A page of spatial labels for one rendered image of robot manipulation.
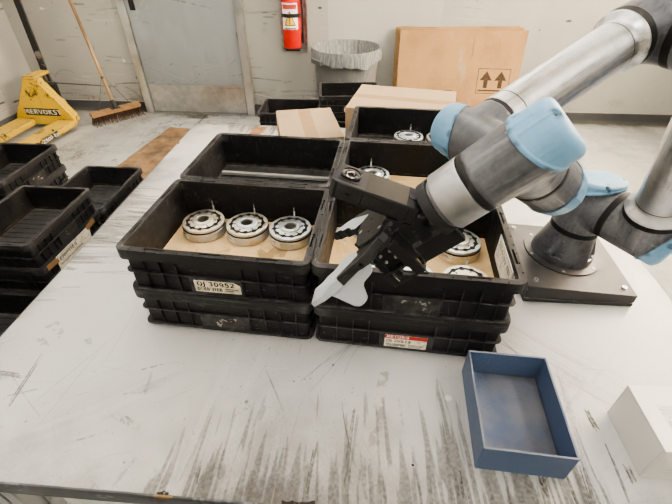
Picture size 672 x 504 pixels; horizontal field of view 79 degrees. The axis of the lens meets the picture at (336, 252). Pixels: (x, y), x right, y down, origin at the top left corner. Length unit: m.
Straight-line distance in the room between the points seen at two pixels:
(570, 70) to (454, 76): 3.20
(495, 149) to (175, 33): 3.96
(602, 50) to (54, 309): 1.23
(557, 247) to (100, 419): 1.09
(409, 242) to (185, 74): 3.94
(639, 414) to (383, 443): 0.44
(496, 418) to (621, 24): 0.69
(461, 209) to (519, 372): 0.54
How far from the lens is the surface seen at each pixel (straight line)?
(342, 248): 0.98
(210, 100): 4.35
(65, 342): 1.12
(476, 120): 0.61
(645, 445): 0.91
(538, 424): 0.91
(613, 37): 0.80
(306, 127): 1.56
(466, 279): 0.78
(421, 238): 0.53
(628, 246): 1.10
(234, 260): 0.81
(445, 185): 0.47
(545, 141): 0.45
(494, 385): 0.93
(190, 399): 0.91
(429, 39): 3.84
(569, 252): 1.17
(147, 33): 4.40
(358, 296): 0.54
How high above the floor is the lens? 1.43
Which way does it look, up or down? 38 degrees down
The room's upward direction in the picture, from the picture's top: straight up
